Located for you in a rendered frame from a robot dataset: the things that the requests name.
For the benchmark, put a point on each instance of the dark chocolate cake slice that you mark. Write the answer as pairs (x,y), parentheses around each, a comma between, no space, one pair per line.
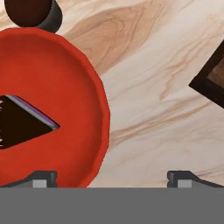
(20,122)

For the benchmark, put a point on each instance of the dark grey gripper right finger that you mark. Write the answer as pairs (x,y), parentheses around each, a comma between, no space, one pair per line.
(180,178)

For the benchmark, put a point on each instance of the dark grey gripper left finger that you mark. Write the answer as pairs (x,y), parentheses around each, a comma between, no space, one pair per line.
(43,178)

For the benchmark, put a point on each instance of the dark brown wooden tray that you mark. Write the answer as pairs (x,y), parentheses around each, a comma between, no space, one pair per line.
(214,77)

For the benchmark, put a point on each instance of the red bowl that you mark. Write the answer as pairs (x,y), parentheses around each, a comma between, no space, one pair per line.
(67,87)

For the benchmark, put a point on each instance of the chocolate cupcake in dark wrapper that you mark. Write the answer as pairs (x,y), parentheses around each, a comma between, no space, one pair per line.
(32,13)

